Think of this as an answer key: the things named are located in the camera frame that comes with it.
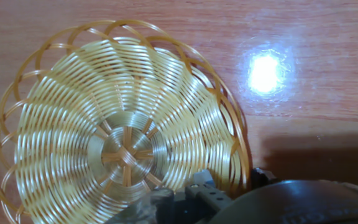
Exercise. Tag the gripper right finger with clear pad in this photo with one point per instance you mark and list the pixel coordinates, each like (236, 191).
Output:
(259, 177)

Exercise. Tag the gripper left finger with clear pad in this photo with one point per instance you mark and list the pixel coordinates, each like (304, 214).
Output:
(210, 199)

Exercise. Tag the yellow woven wicker dish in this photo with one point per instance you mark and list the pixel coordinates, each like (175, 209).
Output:
(73, 124)

